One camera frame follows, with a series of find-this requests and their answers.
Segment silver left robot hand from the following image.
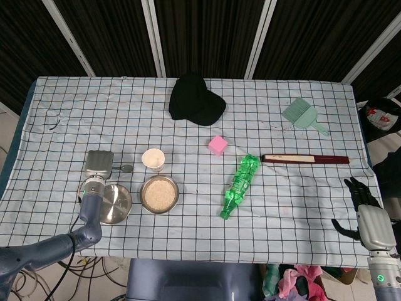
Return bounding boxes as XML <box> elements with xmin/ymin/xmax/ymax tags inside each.
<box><xmin>85</xmin><ymin>149</ymin><xmax>114</xmax><ymax>181</ymax></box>

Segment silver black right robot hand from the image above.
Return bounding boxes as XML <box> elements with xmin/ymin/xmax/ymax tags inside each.
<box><xmin>331</xmin><ymin>177</ymin><xmax>398</xmax><ymax>251</ymax></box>

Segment white paper cup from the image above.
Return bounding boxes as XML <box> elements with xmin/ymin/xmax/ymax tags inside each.
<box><xmin>141</xmin><ymin>148</ymin><xmax>165</xmax><ymax>173</ymax></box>

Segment metal bowl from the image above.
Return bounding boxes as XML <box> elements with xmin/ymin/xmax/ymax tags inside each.
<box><xmin>139</xmin><ymin>174</ymin><xmax>180</xmax><ymax>214</ymax></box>

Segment white rice heap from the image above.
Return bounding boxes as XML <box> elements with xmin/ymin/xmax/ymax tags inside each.
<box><xmin>143</xmin><ymin>179</ymin><xmax>176</xmax><ymax>210</ymax></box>

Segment shallow metal plate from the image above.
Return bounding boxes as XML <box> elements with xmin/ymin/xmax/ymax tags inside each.
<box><xmin>98</xmin><ymin>184</ymin><xmax>133</xmax><ymax>225</ymax></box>

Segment pile of colourful clothes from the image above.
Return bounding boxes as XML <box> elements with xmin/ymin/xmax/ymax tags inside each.
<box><xmin>261</xmin><ymin>263</ymin><xmax>358</xmax><ymax>301</ymax></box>

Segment dark red flat box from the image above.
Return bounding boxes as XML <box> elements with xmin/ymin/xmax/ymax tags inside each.
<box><xmin>261</xmin><ymin>153</ymin><xmax>350</xmax><ymax>165</ymax></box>

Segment black bag with red print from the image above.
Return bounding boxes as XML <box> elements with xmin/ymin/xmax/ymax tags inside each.
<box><xmin>357</xmin><ymin>97</ymin><xmax>401</xmax><ymax>144</ymax></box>

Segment black baseball cap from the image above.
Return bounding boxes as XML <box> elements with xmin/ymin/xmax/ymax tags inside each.
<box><xmin>168</xmin><ymin>73</ymin><xmax>227</xmax><ymax>127</ymax></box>

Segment pink foam cube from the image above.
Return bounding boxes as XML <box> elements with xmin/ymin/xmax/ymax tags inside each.
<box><xmin>209</xmin><ymin>135</ymin><xmax>229</xmax><ymax>157</ymax></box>

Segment black-checked pale tablecloth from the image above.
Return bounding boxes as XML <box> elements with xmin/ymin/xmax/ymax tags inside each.
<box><xmin>0</xmin><ymin>76</ymin><xmax>385</xmax><ymax>269</ymax></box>

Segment mint green brush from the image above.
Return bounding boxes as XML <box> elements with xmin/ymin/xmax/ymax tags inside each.
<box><xmin>282</xmin><ymin>97</ymin><xmax>330</xmax><ymax>136</ymax></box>

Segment green plastic bottle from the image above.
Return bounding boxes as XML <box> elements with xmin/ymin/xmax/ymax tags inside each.
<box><xmin>219</xmin><ymin>154</ymin><xmax>262</xmax><ymax>219</ymax></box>

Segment blue-grey robot torso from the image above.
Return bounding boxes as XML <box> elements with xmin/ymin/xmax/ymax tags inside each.
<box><xmin>126</xmin><ymin>258</ymin><xmax>263</xmax><ymax>301</ymax></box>

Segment black floor cables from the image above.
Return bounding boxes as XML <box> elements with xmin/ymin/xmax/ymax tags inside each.
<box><xmin>0</xmin><ymin>255</ymin><xmax>127</xmax><ymax>301</ymax></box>

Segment white partition post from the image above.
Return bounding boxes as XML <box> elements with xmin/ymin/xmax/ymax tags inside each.
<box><xmin>42</xmin><ymin>0</ymin><xmax>96</xmax><ymax>77</ymax></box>
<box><xmin>340</xmin><ymin>12</ymin><xmax>401</xmax><ymax>84</ymax></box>
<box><xmin>243</xmin><ymin>0</ymin><xmax>273</xmax><ymax>79</ymax></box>
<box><xmin>140</xmin><ymin>0</ymin><xmax>167</xmax><ymax>78</ymax></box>

